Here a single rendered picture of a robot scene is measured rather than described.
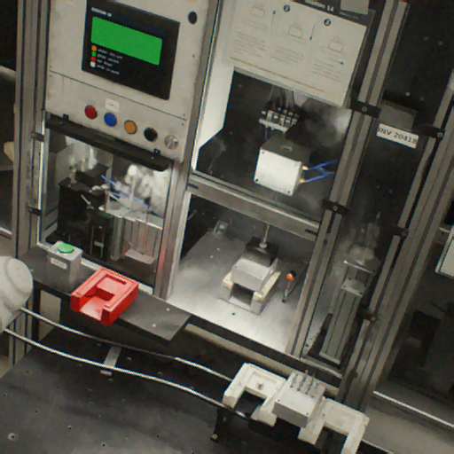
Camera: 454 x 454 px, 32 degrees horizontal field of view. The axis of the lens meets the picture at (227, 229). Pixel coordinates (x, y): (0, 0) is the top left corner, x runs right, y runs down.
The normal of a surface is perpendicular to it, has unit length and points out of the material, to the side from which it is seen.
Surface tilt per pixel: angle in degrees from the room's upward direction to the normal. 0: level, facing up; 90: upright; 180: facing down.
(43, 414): 0
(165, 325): 0
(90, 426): 0
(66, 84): 90
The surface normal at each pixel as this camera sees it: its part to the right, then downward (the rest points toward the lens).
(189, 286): 0.17, -0.82
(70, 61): -0.40, 0.45
